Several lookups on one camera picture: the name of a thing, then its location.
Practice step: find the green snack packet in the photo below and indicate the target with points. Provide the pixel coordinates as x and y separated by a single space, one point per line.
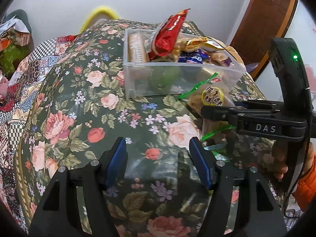
163 77

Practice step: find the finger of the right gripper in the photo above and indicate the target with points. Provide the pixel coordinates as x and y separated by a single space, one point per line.
259 105
224 113

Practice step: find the patchwork quilt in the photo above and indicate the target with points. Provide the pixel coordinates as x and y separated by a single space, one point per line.
22 90

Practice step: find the brown wooden door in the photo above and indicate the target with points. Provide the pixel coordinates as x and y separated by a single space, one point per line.
262 21

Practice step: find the clear plastic storage bin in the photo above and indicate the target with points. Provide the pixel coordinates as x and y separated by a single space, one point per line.
137 76

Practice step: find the gold wrapped snack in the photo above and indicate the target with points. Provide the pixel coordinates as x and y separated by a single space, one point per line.
188 44

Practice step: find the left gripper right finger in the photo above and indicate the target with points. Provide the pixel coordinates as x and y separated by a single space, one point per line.
258 214

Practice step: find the pile of clothes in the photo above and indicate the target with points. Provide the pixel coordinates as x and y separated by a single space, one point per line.
16 41

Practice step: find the green-sealed cookie bag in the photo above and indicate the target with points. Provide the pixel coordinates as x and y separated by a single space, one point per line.
209 99

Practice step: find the floral green bedspread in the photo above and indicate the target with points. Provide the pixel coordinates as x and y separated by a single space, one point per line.
79 112

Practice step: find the yellow curved headboard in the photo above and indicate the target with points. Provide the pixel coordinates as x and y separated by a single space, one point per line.
98 14

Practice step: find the right human hand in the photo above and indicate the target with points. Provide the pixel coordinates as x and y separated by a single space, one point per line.
279 153

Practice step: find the long wafer biscuit pack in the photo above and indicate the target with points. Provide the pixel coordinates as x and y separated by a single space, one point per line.
137 51

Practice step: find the clear bread snack bag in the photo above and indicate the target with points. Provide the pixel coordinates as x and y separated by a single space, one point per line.
221 58

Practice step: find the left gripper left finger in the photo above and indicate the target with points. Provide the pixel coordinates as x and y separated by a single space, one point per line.
73 203

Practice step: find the blue cracker snack packet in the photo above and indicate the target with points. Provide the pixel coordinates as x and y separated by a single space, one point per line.
196 57

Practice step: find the red snack bag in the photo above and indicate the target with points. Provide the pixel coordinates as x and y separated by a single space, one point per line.
162 41

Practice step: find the beige biscuit pack with barcode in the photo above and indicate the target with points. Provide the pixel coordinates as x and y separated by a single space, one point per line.
212 46

